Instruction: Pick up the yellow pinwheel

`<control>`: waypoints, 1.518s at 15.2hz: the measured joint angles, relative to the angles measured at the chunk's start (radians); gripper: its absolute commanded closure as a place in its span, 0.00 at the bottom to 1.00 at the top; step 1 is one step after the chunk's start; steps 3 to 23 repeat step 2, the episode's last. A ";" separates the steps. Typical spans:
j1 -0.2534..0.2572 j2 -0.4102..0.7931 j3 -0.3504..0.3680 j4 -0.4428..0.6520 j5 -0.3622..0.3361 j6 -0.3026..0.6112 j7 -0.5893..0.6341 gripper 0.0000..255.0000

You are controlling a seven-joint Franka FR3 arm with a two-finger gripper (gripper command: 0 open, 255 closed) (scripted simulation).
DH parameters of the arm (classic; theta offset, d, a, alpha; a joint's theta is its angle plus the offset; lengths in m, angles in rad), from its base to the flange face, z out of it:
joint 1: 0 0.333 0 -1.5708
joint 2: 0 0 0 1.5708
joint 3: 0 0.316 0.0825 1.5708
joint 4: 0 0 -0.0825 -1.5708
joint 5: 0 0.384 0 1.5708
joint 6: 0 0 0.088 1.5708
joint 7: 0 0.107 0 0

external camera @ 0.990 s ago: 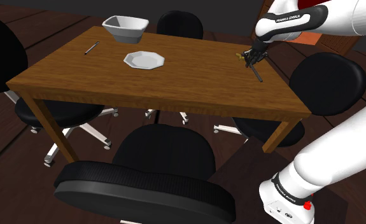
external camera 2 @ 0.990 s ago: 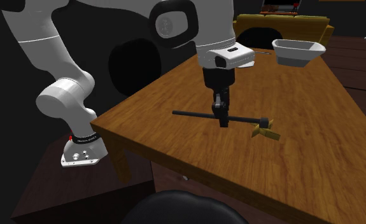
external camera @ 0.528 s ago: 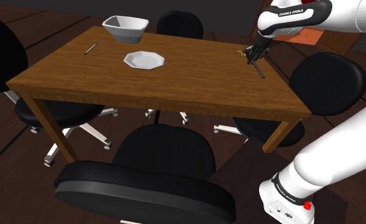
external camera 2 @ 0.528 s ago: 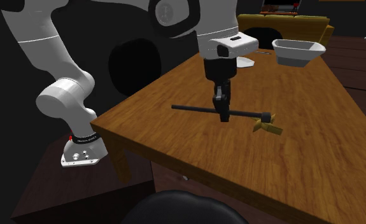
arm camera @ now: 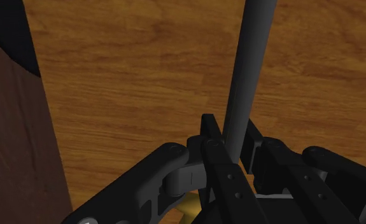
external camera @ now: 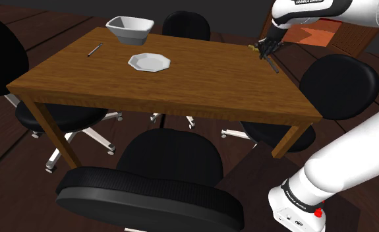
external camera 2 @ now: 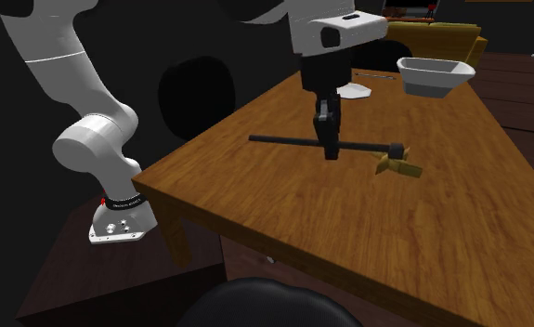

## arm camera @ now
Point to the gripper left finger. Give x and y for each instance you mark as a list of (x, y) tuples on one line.
[(223, 173)]

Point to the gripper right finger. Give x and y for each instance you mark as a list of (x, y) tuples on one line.
[(297, 173)]

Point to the dark grey long rod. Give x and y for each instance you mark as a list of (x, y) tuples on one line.
[(247, 77)]

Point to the dark brown wooden furniture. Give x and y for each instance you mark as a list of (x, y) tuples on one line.
[(15, 149)]

